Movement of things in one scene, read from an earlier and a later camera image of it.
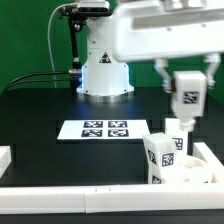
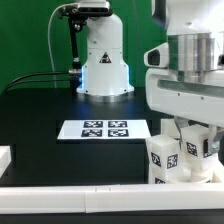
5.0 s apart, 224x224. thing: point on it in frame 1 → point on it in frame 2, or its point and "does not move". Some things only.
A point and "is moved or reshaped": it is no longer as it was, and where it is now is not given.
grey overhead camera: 94,7 does not move
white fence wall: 205,198 does not move
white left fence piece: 5,158 does not move
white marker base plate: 128,129 does not move
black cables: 10,85 does not move
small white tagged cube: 189,98 is moved or reshaped
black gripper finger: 214,60 → 214,148
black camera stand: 75,18 does not move
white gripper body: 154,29 → 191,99
